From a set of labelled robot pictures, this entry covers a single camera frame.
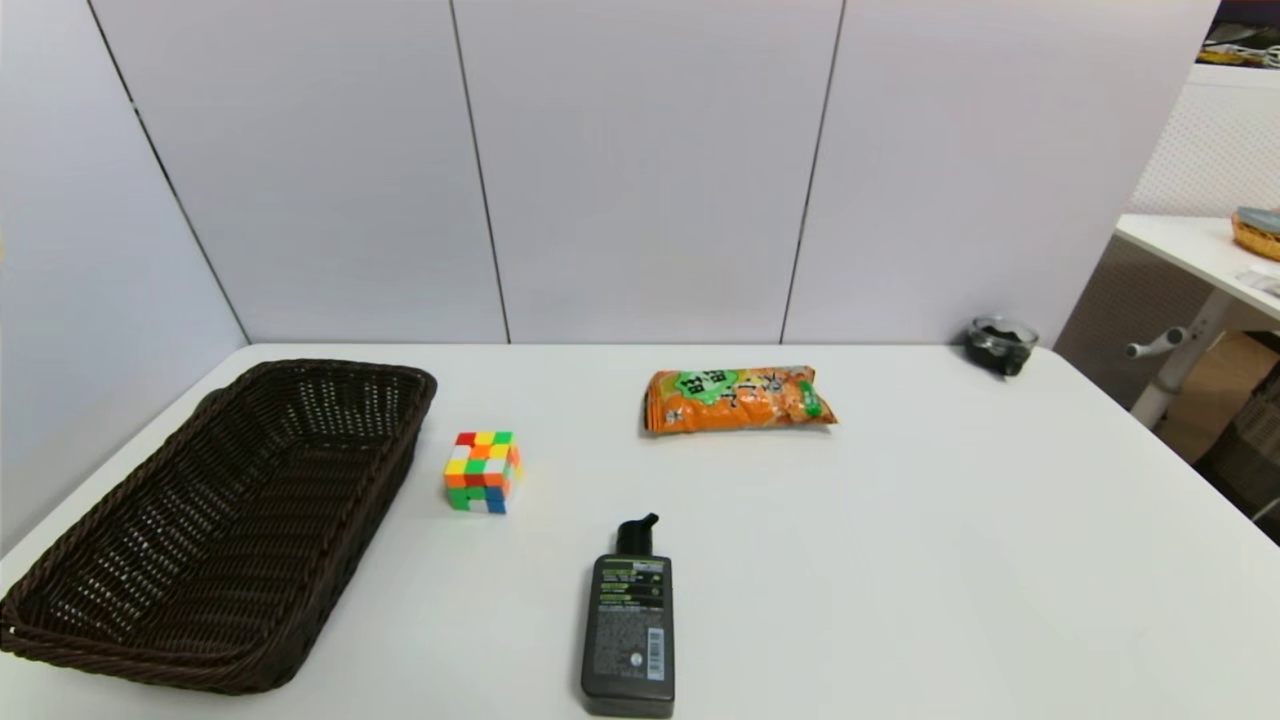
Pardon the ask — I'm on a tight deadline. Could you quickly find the dark pump bottle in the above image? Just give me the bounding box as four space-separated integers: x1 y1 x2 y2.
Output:
580 512 677 719

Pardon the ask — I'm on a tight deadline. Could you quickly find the white side table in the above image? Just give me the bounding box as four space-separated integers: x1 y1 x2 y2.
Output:
1115 213 1280 323

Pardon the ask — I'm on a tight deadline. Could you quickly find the small dark glass bowl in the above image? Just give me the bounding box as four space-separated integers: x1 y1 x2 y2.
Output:
964 314 1041 378

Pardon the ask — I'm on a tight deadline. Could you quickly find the multicoloured puzzle cube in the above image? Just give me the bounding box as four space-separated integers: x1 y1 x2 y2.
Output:
443 431 523 516

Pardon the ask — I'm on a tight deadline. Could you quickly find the brown cardboard box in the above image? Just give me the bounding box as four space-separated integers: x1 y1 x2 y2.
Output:
1160 330 1280 464

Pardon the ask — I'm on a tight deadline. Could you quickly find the white table leg with crank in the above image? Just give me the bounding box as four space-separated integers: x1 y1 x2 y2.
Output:
1126 288 1241 429

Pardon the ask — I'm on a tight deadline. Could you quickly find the orange snack bag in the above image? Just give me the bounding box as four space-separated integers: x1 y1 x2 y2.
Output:
643 364 839 436

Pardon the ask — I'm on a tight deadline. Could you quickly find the white perforated panel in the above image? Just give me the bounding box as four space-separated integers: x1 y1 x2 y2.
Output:
1130 62 1280 217

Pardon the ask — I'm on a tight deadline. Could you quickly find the tan wicker tray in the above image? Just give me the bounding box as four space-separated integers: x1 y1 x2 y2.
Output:
1231 206 1280 263

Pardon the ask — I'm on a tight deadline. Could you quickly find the dark brown wicker basket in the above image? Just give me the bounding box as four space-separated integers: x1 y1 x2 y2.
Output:
0 359 439 696

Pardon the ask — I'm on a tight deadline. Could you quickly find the dark shelf with clutter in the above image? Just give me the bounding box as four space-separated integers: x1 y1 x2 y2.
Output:
1198 0 1280 69

